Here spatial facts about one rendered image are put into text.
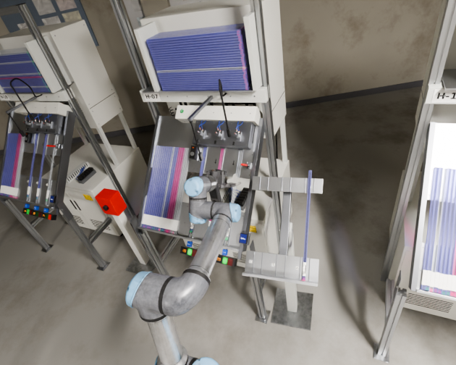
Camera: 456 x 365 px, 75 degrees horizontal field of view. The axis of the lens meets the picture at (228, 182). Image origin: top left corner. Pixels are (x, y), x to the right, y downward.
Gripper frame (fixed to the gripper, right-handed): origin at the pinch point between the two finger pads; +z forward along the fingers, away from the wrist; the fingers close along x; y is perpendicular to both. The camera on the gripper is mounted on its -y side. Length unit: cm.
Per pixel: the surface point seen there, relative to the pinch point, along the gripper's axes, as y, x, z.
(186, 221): -26.0, 26.7, 4.8
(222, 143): 19.0, 8.8, 10.1
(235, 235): -28.1, -4.3, 4.3
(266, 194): -14, -4, 54
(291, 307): -84, -29, 46
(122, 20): 79, 60, -10
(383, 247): -53, -82, 109
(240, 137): 22.6, -1.4, 10.6
